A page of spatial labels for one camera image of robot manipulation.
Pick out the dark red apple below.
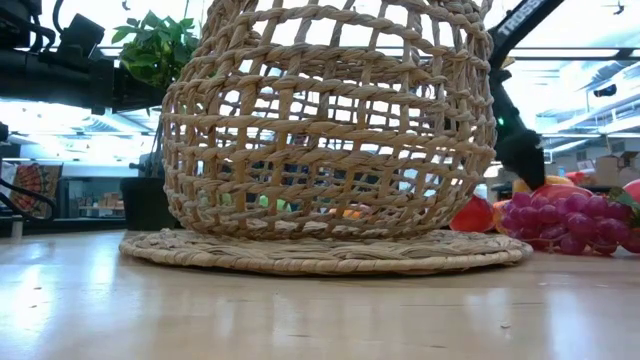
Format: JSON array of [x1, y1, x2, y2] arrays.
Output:
[[448, 193, 497, 234]]

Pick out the green potted plant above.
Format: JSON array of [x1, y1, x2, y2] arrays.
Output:
[[110, 9, 201, 232]]

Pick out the green pear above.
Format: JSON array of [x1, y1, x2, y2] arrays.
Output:
[[198, 191, 234, 207]]

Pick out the orange patterned wall picture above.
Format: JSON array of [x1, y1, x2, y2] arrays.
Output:
[[9, 163, 64, 219]]

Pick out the woven wicker basket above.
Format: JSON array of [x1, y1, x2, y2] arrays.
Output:
[[158, 0, 500, 242]]

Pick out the green cucumber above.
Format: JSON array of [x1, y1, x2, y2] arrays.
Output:
[[258, 194, 292, 212]]

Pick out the purple grape bunch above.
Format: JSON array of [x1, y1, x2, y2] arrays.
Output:
[[499, 187, 640, 256]]

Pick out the round woven seagrass mat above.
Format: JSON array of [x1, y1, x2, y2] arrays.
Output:
[[118, 227, 534, 277]]

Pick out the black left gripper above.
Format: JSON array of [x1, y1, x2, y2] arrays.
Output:
[[37, 49, 167, 115]]

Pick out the dark shelf unit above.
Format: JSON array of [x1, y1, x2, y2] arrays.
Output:
[[57, 175, 126, 221]]

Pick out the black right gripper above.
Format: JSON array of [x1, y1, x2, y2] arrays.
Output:
[[492, 124, 547, 191]]

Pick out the orange fruit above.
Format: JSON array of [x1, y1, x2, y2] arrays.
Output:
[[492, 199, 512, 235]]

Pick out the cardboard box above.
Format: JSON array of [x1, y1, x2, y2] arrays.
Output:
[[618, 151, 640, 187], [594, 155, 624, 187]]

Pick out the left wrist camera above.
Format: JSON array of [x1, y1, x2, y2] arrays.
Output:
[[58, 13, 106, 57]]

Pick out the black curved cable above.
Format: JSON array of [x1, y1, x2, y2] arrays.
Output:
[[0, 177, 59, 222]]

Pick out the red background object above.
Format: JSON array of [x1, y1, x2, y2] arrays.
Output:
[[563, 170, 591, 187]]

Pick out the black aluminium table frame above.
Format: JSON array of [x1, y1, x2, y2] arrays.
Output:
[[0, 215, 126, 237]]

